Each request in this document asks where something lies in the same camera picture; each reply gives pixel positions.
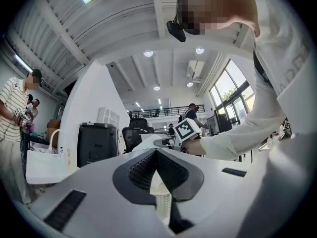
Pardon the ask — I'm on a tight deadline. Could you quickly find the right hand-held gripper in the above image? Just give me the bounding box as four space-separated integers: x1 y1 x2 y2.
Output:
153 118 203 149

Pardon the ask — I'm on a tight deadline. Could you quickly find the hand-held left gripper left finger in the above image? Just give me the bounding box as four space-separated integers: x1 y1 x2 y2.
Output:
29 149 174 238

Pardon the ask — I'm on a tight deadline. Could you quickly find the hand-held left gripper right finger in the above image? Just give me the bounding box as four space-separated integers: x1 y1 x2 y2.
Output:
156 149 261 238

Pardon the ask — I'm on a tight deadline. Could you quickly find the white cloth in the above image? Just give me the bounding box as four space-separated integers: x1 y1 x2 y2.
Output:
131 134 161 153

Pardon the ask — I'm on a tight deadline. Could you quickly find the cream plastic laundry basket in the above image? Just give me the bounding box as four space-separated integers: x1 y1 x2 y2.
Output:
150 174 172 229

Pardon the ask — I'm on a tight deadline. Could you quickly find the person's right forearm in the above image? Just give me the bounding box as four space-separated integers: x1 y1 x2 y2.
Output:
181 108 288 162

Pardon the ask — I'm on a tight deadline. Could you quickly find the brown cardboard box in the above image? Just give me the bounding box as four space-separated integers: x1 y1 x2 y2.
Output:
47 119 62 146

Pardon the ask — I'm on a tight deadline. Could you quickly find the black mezzanine railing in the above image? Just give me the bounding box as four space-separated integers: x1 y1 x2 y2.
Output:
128 105 206 119

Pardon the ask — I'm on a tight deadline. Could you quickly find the black mesh office chair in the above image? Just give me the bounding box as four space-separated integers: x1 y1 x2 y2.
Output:
122 118 156 155

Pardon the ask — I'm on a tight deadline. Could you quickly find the black computer monitor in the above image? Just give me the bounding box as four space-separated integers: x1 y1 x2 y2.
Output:
214 110 233 135

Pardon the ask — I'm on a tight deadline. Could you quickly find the tall black machine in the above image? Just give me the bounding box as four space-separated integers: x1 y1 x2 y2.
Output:
77 122 119 168

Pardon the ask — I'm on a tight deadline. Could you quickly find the white tote bag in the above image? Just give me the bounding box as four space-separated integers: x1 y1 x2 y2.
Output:
25 129 72 184

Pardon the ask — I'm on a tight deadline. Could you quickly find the white ceiling air conditioner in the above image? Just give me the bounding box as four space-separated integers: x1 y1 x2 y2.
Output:
187 59 205 79

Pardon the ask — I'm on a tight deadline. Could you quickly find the large glass window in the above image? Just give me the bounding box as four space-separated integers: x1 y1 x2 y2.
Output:
209 58 256 131

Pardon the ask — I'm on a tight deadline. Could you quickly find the person's head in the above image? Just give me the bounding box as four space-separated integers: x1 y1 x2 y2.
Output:
177 0 261 37

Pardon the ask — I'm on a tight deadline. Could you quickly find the person's cream sweatshirt torso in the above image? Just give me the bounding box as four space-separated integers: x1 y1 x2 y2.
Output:
252 0 315 133

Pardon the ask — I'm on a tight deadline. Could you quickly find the white arched wall panel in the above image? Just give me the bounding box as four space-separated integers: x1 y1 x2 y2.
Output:
97 106 121 126

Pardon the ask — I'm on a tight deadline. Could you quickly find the black head-worn camera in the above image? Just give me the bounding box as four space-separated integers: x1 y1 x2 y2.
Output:
166 15 187 43

